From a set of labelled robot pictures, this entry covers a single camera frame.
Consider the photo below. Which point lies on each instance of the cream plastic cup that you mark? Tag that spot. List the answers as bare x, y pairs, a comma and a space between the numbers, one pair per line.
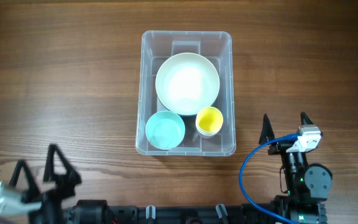
206, 134

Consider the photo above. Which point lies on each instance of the yellow plastic cup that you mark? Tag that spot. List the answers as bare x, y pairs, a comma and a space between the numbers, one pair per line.
209, 120

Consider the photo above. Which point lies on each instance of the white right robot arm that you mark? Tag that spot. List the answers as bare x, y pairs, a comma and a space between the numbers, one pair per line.
307, 185

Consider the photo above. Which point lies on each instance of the cream plastic bowl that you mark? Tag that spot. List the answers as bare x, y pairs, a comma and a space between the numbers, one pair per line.
187, 82

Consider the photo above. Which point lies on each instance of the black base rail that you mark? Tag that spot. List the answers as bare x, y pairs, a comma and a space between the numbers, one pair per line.
197, 214

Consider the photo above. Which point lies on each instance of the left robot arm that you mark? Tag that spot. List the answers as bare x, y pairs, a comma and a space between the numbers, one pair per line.
39, 218

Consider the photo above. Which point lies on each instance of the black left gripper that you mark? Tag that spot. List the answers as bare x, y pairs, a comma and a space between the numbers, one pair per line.
66, 183

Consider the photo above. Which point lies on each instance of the clear plastic storage bin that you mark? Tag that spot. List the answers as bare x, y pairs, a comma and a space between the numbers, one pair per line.
157, 47

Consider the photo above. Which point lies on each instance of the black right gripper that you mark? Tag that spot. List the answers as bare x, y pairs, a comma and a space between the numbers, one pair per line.
268, 134

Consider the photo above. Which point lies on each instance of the mint green plastic bowl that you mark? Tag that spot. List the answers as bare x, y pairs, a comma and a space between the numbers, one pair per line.
165, 130

